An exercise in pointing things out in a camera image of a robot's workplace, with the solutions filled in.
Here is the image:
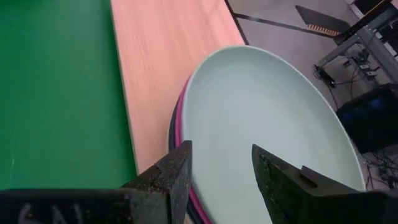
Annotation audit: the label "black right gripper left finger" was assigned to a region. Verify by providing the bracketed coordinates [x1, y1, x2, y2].
[0, 139, 193, 224]

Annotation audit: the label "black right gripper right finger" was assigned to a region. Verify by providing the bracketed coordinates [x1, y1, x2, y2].
[251, 144, 398, 224]

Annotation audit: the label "pink plate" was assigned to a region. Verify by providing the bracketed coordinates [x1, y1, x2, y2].
[174, 78, 215, 224]

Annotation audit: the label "mint green plate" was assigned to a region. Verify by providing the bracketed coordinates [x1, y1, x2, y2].
[180, 45, 367, 224]

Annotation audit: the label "computer tower with blue lights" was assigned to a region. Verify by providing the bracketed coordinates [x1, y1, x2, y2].
[336, 83, 398, 154]

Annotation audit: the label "green table mat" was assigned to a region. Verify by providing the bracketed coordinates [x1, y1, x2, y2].
[0, 0, 138, 191]

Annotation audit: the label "black striped floor mat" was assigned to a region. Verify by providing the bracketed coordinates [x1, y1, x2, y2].
[294, 4, 353, 39]

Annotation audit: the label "grey metal table leg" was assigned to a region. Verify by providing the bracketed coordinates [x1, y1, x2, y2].
[316, 0, 398, 85]

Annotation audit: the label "black floor cables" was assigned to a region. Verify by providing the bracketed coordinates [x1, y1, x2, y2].
[312, 46, 382, 110]

